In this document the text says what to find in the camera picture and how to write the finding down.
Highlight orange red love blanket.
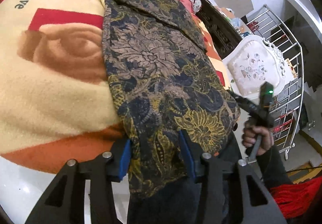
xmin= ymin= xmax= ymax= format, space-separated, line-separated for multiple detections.
xmin=0 ymin=0 xmax=232 ymax=174

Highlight red cloth on floor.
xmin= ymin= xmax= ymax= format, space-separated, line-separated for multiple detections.
xmin=270 ymin=177 xmax=321 ymax=219

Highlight white ornate floral chair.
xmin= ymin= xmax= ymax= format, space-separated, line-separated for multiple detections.
xmin=223 ymin=35 xmax=297 ymax=100

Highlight person's dark trousers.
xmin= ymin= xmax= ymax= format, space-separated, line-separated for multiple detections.
xmin=127 ymin=132 xmax=241 ymax=223

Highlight dark carved wooden cabinet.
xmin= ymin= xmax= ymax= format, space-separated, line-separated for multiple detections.
xmin=196 ymin=0 xmax=242 ymax=59

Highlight dark floral patterned shirt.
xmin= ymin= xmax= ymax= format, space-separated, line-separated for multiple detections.
xmin=102 ymin=0 xmax=240 ymax=199

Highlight steel stair railing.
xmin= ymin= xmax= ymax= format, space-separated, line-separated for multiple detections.
xmin=247 ymin=5 xmax=303 ymax=160

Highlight person's right hand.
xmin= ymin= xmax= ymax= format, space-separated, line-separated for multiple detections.
xmin=242 ymin=123 xmax=274 ymax=156

